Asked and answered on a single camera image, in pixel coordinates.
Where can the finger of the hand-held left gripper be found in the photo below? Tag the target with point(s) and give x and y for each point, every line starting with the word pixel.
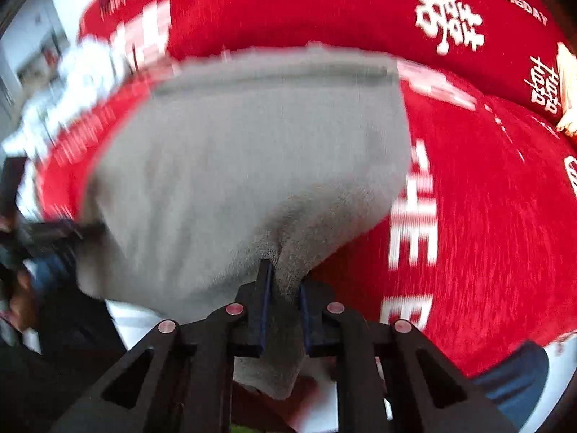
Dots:
pixel 83 230

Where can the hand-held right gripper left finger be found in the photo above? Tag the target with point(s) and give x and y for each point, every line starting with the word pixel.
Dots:
pixel 266 300

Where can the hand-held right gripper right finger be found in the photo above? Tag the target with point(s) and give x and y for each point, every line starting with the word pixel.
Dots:
pixel 310 315

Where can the grey knit sweater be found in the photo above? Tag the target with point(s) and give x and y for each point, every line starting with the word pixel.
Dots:
pixel 225 167

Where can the person's white shirt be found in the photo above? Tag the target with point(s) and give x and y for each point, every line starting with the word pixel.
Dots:
pixel 133 324

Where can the white floral cloth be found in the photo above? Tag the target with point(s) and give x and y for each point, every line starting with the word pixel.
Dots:
pixel 67 85

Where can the red printed sofa cover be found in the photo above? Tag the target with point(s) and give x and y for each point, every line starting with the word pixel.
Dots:
pixel 473 189

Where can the person's blue jeans leg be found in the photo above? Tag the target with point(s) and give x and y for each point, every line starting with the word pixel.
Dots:
pixel 518 379

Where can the cream and orange cloth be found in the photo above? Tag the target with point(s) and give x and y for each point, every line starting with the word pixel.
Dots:
pixel 569 85

